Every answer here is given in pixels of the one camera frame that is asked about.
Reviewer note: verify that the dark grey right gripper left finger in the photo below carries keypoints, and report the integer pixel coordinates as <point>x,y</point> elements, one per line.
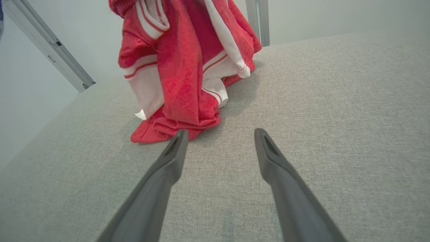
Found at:
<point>158,188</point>

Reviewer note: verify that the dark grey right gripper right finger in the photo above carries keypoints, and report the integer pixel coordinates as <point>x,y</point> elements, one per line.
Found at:
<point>289,195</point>

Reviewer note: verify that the red Bulls 23 jersey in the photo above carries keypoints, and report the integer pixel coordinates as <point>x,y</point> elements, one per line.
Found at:
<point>181,74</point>

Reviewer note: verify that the grey partition post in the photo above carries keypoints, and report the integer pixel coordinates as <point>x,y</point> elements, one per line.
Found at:
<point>258,20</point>

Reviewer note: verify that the aluminium profile rail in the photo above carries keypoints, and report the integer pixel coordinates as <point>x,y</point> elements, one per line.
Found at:
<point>50,43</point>

